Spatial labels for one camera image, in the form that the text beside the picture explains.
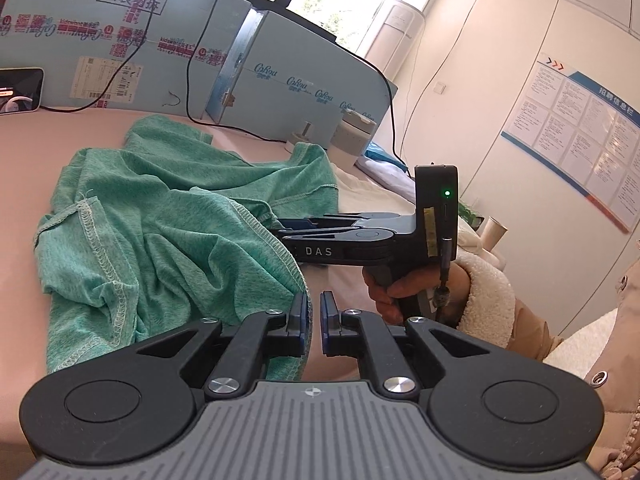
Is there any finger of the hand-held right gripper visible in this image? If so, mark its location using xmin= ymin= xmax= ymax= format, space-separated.
xmin=270 ymin=212 xmax=415 ymax=231
xmin=281 ymin=228 xmax=396 ymax=246

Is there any person's right forearm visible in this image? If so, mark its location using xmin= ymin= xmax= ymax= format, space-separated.
xmin=452 ymin=250 xmax=566 ymax=361

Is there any person's right hand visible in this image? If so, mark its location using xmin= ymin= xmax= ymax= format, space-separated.
xmin=362 ymin=260 xmax=474 ymax=330

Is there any white smartphone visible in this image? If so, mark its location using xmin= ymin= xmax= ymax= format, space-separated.
xmin=0 ymin=66 xmax=46 ymax=116

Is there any white polo shirt black collar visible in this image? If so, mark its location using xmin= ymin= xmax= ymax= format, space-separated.
xmin=334 ymin=167 xmax=417 ymax=217

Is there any green package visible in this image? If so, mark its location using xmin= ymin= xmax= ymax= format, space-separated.
xmin=457 ymin=200 xmax=486 ymax=226

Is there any white air conditioner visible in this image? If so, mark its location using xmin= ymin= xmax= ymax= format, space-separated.
xmin=367 ymin=0 xmax=426 ymax=76

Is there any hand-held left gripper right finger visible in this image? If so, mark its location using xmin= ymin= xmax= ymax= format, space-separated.
xmin=320 ymin=291 xmax=494 ymax=402

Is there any plain light blue cardboard box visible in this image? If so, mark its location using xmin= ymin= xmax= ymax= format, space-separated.
xmin=205 ymin=10 xmax=399 ymax=161

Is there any blue bordered wall poster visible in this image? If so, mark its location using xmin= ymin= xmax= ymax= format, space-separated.
xmin=500 ymin=52 xmax=640 ymax=234

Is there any paper cup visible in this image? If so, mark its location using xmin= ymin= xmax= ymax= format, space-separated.
xmin=479 ymin=216 xmax=510 ymax=246

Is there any green t-shirt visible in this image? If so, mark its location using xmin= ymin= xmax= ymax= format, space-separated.
xmin=34 ymin=114 xmax=341 ymax=384

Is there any white plug adapter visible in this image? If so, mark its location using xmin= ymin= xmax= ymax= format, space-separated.
xmin=285 ymin=122 xmax=316 ymax=154

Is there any labelled light blue cardboard box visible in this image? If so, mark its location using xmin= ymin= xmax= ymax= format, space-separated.
xmin=0 ymin=0 xmax=254 ymax=121

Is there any thin black cable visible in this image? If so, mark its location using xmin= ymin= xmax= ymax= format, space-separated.
xmin=345 ymin=47 xmax=409 ymax=166

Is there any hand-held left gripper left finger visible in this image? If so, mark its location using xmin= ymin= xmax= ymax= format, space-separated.
xmin=135 ymin=291 xmax=309 ymax=401

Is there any white tumbler grey sleeve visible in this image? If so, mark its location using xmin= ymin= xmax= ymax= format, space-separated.
xmin=330 ymin=112 xmax=379 ymax=169

